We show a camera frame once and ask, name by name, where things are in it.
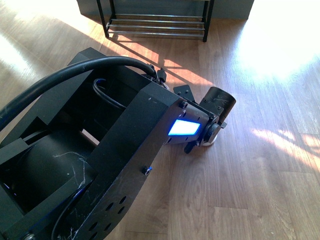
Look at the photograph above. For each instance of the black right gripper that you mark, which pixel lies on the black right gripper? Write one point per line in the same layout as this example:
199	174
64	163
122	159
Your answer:
209	131

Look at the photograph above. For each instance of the grey sneaker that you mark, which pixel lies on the grey sneaker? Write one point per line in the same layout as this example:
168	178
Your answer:
208	141

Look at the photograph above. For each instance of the black metal shoe rack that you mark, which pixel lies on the black metal shoe rack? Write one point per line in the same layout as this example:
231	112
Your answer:
157	25

